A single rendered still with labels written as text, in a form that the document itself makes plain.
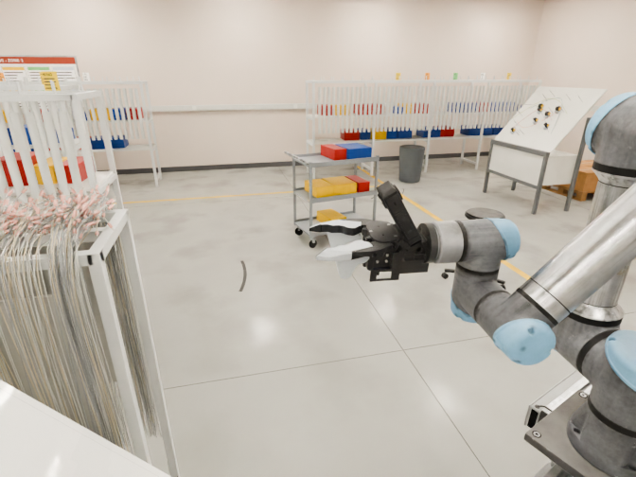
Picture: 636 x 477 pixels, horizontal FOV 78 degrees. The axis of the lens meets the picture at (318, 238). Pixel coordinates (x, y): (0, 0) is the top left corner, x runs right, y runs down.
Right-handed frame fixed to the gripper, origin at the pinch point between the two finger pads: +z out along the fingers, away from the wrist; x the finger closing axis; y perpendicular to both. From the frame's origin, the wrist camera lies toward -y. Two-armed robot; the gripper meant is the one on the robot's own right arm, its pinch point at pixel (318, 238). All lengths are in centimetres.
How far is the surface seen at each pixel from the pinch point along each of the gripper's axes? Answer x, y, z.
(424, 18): 829, -16, -331
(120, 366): 24, 51, 50
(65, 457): -17, 27, 41
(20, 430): -16, 21, 46
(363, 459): 57, 167, -34
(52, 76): 272, 13, 157
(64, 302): 24, 28, 57
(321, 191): 340, 142, -52
